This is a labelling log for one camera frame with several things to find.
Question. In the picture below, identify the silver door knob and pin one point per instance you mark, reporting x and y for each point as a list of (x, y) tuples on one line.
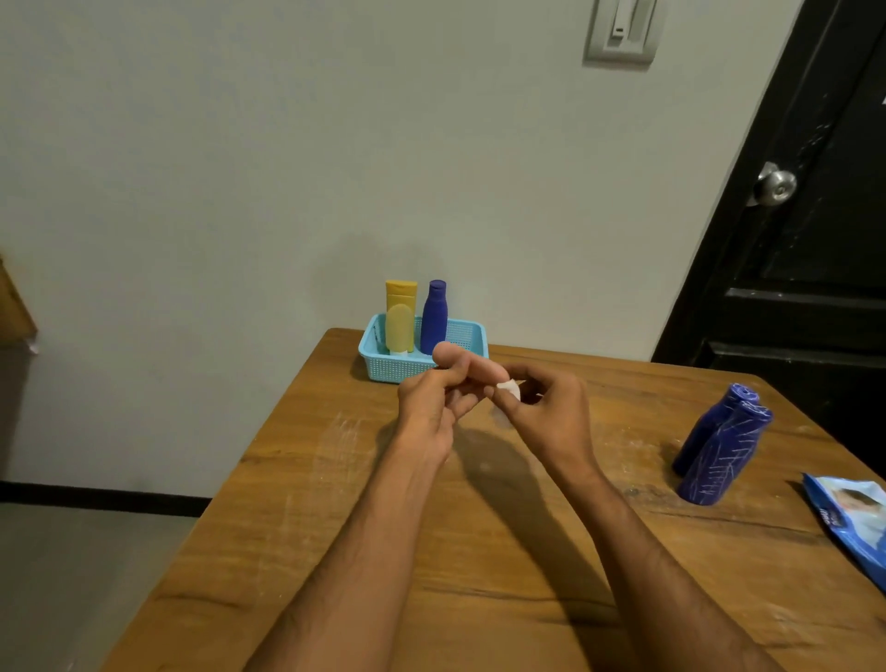
[(774, 185)]

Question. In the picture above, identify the grey wall light switch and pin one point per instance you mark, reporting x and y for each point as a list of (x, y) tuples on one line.
[(623, 31)]

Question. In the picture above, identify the black panel door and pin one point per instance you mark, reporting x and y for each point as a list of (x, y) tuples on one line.
[(796, 242)]

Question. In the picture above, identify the brown wooden board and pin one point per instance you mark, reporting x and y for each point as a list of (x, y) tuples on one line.
[(12, 311)]

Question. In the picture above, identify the small blue patterned bottle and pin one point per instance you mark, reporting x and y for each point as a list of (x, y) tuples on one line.
[(434, 318)]

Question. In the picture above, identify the wooden table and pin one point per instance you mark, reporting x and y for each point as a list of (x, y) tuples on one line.
[(291, 526)]

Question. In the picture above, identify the pale yellow rounded bottle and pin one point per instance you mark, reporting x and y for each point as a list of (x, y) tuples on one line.
[(399, 329)]

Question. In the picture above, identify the yellow capped bottle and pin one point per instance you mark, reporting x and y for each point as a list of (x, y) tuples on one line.
[(401, 294)]

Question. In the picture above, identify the blue wet wipes pack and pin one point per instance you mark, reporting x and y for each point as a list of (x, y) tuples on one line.
[(851, 519)]

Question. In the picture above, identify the peach pink bottle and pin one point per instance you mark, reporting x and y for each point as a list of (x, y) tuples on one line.
[(471, 360)]

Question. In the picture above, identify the person's left forearm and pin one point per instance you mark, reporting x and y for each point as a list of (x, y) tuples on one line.
[(346, 574)]

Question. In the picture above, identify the white wipe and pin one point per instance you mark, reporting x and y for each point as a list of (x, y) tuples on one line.
[(511, 389)]

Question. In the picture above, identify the person's right forearm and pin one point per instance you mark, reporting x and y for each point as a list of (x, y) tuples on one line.
[(671, 574)]

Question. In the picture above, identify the black baseboard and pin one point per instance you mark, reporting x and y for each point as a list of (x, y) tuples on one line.
[(97, 498)]

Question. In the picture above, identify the person's left hand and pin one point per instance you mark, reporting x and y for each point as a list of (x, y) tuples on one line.
[(429, 408)]

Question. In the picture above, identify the blue plastic basket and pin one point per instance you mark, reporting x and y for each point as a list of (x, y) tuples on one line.
[(387, 360)]

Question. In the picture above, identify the person's right hand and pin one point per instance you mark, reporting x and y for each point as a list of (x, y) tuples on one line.
[(554, 415)]

